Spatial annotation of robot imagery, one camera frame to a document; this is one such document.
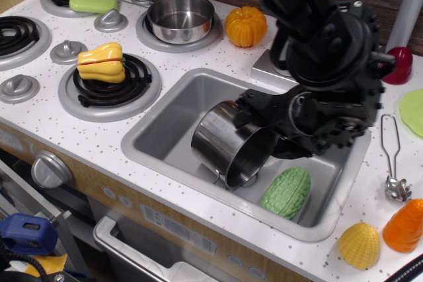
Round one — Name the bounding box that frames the red pepper toy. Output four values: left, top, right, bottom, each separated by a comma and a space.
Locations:
382, 47, 413, 85

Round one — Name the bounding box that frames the grey stove knob lower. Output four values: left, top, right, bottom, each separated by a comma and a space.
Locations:
1, 75, 40, 104

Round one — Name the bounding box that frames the grey stove knob middle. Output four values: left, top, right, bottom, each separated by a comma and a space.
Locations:
50, 40, 87, 65

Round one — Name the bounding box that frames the metal whisk utensil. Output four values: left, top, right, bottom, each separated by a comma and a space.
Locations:
380, 114, 412, 202

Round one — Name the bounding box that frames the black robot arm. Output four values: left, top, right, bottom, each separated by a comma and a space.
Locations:
234, 0, 396, 159

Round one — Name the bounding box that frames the back right grey burner ring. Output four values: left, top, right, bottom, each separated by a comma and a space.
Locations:
135, 9, 223, 53

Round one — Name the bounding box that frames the steel pot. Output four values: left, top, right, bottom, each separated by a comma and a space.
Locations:
191, 100, 278, 190

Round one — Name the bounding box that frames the orange carrot toy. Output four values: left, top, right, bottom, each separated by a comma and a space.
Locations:
383, 199, 422, 253

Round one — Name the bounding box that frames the silver toy faucet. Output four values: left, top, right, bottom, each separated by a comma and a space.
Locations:
250, 50, 296, 87

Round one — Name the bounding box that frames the yellow bell pepper toy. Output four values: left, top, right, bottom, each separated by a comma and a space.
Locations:
77, 42, 126, 84

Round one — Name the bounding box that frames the light green lettuce toy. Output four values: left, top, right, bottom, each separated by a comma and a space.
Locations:
399, 89, 423, 137

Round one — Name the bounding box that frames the yellow corn toy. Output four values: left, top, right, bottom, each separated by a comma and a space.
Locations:
338, 223, 381, 270

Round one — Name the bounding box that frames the green bitter melon toy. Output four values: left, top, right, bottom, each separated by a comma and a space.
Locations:
260, 166, 311, 220

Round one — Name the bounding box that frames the yellow cloth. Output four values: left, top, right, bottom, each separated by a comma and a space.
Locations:
24, 254, 68, 277

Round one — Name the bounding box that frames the grey oven front knob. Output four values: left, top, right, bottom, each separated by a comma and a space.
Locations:
31, 150, 73, 189

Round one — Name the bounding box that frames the grey oven door handle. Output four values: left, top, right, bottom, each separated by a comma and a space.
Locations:
93, 216, 216, 282

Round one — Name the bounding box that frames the orange pumpkin toy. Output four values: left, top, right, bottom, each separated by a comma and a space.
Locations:
225, 6, 268, 48

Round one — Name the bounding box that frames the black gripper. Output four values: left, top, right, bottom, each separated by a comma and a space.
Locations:
233, 85, 364, 160

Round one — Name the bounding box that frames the grey stove knob upper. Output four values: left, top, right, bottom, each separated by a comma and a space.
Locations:
94, 9, 128, 33

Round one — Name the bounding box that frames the grey metal pole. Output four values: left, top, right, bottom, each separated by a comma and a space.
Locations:
385, 0, 422, 53

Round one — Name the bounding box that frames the front right black burner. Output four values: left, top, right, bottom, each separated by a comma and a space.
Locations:
58, 54, 161, 123

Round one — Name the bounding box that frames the steel saucepan on burner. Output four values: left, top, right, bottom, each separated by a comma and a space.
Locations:
118, 0, 215, 45

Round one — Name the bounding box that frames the blue clamp tool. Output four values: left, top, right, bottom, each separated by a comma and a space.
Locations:
1, 213, 58, 256

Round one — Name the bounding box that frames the grey toy sink basin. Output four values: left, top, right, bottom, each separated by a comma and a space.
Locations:
121, 68, 371, 242

